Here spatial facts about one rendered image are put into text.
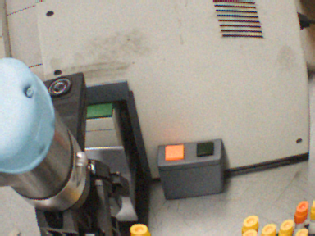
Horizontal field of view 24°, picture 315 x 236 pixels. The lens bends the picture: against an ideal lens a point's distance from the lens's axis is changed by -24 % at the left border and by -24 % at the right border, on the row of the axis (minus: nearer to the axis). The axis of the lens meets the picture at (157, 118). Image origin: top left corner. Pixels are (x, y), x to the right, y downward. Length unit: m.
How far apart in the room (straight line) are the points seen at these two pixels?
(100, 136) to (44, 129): 0.34
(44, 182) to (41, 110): 0.06
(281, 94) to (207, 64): 0.09
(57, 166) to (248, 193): 0.36
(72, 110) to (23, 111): 0.22
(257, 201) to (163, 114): 0.14
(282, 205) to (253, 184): 0.06
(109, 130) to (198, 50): 0.11
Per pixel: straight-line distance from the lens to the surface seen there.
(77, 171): 0.59
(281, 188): 0.86
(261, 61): 0.80
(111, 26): 0.77
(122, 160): 0.84
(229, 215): 0.84
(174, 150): 0.85
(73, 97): 0.70
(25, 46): 2.45
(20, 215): 2.14
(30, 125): 0.47
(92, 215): 0.67
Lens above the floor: 1.50
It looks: 40 degrees down
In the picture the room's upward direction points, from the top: 11 degrees counter-clockwise
